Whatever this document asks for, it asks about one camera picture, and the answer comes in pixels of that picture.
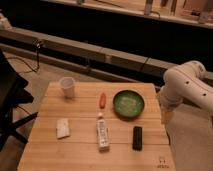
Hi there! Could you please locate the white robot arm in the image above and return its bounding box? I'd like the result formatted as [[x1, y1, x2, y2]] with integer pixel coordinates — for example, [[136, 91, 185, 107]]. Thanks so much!
[[157, 61, 213, 124]]

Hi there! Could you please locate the green bowl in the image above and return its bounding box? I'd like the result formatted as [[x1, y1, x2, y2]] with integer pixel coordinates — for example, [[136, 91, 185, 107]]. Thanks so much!
[[113, 90, 145, 118]]

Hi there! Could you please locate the black rectangular block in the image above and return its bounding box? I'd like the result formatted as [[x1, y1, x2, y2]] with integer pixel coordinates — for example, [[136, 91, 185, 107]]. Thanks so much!
[[132, 126, 142, 151]]

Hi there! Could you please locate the orange carrot toy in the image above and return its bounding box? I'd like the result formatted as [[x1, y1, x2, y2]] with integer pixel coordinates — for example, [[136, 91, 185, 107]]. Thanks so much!
[[99, 93, 106, 109]]

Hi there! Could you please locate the translucent plastic cup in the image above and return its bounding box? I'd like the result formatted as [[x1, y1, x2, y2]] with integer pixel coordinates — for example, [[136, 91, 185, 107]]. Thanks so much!
[[59, 77, 75, 98]]

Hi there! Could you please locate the black chair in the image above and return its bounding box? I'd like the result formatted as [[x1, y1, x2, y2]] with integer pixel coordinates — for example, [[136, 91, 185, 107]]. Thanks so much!
[[0, 49, 38, 151]]

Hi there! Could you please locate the black cable on floor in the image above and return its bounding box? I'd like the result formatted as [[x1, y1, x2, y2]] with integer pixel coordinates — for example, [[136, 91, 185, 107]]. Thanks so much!
[[5, 39, 45, 75]]

